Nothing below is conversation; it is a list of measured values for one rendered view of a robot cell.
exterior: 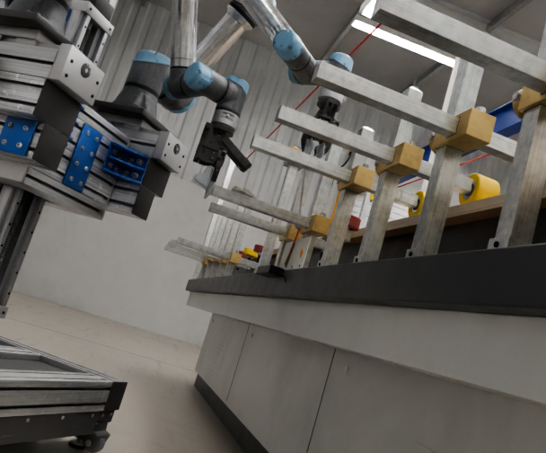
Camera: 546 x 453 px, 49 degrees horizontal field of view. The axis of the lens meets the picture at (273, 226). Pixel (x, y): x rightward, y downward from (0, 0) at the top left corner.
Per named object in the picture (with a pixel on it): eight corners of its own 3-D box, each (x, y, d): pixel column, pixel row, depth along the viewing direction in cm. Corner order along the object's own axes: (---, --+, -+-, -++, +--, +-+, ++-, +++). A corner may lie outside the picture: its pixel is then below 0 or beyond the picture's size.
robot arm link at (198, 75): (171, 87, 169) (201, 105, 176) (194, 83, 161) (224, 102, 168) (180, 62, 170) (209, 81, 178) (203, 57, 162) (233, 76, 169)
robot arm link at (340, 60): (333, 63, 186) (358, 64, 182) (323, 95, 185) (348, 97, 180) (324, 49, 180) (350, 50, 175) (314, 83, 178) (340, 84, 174)
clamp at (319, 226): (311, 229, 171) (316, 213, 172) (297, 234, 184) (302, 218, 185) (329, 235, 172) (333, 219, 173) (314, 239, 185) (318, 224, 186)
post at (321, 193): (294, 275, 176) (337, 127, 184) (290, 275, 180) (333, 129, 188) (304, 279, 177) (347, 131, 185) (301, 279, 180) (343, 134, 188)
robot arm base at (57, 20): (-14, 13, 144) (2, -23, 145) (29, 46, 158) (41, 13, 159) (36, 19, 139) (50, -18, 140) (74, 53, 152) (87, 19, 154)
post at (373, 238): (355, 286, 127) (410, 84, 136) (348, 286, 131) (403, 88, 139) (369, 290, 128) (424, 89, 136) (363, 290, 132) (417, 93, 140)
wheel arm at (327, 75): (316, 75, 98) (322, 57, 99) (310, 83, 102) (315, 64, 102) (565, 177, 109) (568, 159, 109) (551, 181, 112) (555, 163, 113)
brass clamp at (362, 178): (351, 182, 149) (356, 164, 150) (332, 190, 162) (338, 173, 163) (373, 190, 150) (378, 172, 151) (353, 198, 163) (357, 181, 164)
